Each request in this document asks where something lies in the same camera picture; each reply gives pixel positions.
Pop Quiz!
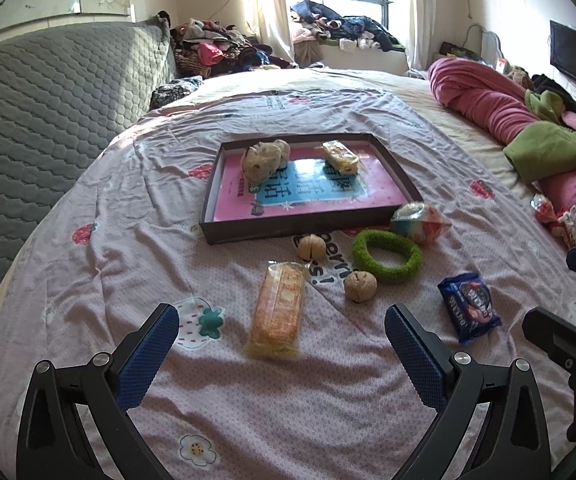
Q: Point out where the green cloth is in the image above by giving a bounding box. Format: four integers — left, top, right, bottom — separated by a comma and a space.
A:
505, 90, 576, 183

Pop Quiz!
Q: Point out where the pile of dark clothes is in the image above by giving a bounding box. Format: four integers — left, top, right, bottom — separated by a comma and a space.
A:
290, 0, 406, 53

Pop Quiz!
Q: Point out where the pile of mixed clothes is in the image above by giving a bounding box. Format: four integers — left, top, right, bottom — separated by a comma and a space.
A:
170, 10, 299, 78

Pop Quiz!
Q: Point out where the yellow snack packet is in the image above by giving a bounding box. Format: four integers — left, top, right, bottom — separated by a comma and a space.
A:
322, 141, 360, 173

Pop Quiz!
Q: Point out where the small red white packet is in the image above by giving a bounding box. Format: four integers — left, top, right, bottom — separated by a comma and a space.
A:
530, 192, 576, 246

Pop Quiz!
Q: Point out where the walnut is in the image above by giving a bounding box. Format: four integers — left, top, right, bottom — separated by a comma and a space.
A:
344, 270, 379, 304
295, 234, 327, 262

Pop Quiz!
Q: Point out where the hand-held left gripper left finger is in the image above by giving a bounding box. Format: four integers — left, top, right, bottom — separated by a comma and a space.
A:
16, 303, 189, 480

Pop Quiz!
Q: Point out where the beige plush toy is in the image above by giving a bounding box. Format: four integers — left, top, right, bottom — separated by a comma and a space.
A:
242, 139, 291, 183

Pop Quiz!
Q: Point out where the pink quilt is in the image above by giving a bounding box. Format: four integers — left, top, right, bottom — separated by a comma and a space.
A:
428, 57, 576, 261

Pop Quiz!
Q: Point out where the white curtain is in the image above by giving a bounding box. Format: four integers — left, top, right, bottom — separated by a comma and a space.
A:
410, 0, 443, 71
248, 0, 299, 68

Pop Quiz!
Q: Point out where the dark patterned cloth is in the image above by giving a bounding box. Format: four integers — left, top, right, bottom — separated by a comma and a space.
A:
150, 76, 203, 108

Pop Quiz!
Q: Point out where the green fuzzy ring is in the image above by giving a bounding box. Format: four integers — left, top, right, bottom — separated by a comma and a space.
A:
351, 229, 423, 283

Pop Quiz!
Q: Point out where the blue cookie packet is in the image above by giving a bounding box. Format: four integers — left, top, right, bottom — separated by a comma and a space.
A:
438, 272, 502, 346

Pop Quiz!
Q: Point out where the dark shallow box pink inside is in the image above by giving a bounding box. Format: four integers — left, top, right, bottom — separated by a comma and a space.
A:
199, 132, 423, 245

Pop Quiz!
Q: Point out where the orange cracker packet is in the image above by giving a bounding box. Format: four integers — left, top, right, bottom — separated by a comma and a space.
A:
245, 260, 307, 359

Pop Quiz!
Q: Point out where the grey quilted headboard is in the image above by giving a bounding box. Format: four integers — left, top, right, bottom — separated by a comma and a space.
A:
0, 20, 176, 351

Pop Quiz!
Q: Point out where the white framed mirror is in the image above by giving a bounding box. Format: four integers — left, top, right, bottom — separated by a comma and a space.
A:
480, 27, 503, 68

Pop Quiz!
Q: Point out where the white pink round snack packet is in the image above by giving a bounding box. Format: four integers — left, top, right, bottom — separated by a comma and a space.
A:
390, 201, 452, 245

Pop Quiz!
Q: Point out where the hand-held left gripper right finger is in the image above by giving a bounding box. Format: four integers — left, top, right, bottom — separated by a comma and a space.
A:
384, 304, 551, 480

